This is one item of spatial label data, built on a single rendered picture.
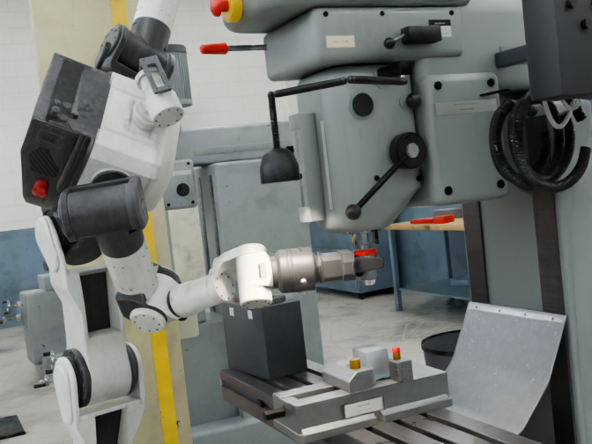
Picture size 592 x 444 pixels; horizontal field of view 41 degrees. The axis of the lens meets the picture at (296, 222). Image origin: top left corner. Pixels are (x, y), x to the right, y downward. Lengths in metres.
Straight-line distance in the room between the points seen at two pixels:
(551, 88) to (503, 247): 0.51
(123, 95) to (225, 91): 9.54
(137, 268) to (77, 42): 1.73
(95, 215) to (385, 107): 0.58
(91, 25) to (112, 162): 1.70
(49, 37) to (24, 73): 7.41
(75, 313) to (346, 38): 0.92
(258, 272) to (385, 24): 0.53
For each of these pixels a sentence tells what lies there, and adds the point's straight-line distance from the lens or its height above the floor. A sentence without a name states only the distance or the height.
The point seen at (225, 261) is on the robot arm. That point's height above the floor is 1.28.
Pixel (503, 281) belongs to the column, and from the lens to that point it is 1.85.
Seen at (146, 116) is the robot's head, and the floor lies 1.58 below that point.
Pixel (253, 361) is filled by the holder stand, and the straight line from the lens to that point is 2.08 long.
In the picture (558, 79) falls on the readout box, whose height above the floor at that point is 1.54.
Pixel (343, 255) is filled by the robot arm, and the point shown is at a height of 1.27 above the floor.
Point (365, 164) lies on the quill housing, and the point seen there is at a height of 1.44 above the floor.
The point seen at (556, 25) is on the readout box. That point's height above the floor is 1.63.
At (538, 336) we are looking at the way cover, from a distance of 1.76.
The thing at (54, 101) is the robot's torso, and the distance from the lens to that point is 1.62.
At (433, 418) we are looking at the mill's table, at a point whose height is 0.92.
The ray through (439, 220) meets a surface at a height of 0.91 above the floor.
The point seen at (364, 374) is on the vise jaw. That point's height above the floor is 1.03.
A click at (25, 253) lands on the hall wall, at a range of 10.44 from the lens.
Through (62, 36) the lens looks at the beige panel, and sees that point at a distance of 3.21.
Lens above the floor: 1.42
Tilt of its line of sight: 3 degrees down
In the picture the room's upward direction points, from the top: 6 degrees counter-clockwise
